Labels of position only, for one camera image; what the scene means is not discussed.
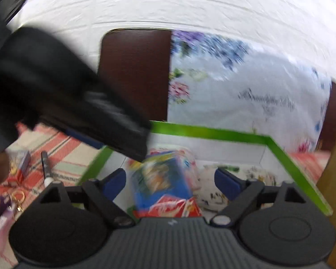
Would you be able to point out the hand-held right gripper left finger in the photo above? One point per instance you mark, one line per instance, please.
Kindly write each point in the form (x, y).
(115, 181)

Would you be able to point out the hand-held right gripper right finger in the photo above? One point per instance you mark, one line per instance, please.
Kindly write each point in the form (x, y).
(226, 183)

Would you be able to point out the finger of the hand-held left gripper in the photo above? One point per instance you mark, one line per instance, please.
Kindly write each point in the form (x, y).
(120, 129)

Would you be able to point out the blue and red snack packet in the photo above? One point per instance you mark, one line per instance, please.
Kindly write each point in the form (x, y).
(162, 179)

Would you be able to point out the green-edged white box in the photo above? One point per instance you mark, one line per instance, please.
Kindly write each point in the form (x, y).
(212, 134)

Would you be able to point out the white printed plastic bag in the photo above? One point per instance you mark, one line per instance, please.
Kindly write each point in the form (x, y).
(207, 175)

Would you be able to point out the dark brown wooden headboard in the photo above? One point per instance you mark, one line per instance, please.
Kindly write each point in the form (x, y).
(131, 75)

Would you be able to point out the red striped blanket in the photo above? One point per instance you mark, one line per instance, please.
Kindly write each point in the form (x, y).
(70, 151)

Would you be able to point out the black marker pen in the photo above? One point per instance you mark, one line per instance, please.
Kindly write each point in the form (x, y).
(45, 165)

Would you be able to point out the dark grey cloth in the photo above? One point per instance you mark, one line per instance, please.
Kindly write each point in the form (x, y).
(2, 2)

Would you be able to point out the white floral pillow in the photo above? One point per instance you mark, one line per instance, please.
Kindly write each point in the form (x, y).
(240, 95)

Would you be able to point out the small red box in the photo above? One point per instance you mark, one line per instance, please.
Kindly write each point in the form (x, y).
(16, 177)

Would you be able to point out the light wooden board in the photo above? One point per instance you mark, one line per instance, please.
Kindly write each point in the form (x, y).
(334, 185)

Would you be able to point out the pink printed packet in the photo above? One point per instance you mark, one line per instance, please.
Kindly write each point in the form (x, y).
(0, 241)

